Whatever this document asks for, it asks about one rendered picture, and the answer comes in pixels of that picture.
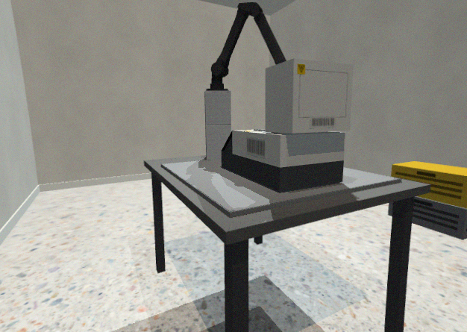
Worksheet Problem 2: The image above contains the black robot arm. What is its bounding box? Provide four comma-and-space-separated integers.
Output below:
206, 2, 286, 91

